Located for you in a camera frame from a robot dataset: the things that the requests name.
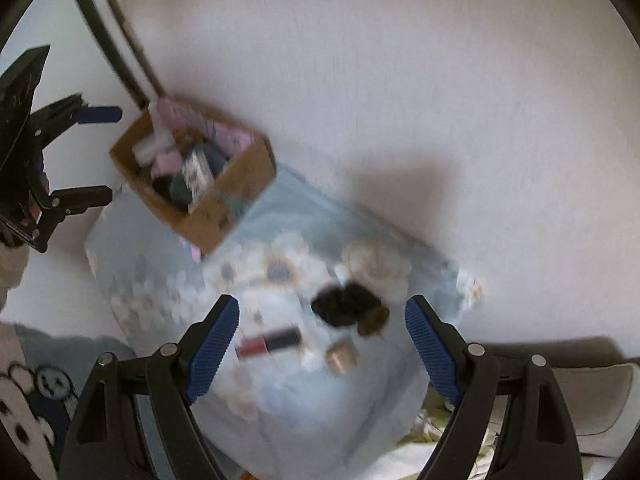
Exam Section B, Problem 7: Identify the beige chair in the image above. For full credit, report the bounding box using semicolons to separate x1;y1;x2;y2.
490;336;639;458

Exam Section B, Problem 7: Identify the panda print clothing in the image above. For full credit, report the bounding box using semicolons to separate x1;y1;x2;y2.
0;320;137;480

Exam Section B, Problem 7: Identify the yellow floral bedding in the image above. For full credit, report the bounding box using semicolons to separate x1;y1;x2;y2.
388;384;508;479

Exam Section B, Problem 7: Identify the grey blue fluffy sock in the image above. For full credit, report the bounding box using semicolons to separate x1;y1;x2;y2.
169;142;229;209

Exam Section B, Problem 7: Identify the pink cardboard box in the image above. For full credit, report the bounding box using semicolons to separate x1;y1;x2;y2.
110;96;276;254

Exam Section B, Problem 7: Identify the light blue floral cloth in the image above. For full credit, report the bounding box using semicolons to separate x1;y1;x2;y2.
85;170;484;479

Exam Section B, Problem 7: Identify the tan thread spool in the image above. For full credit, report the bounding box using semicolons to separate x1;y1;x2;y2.
324;338;358;375

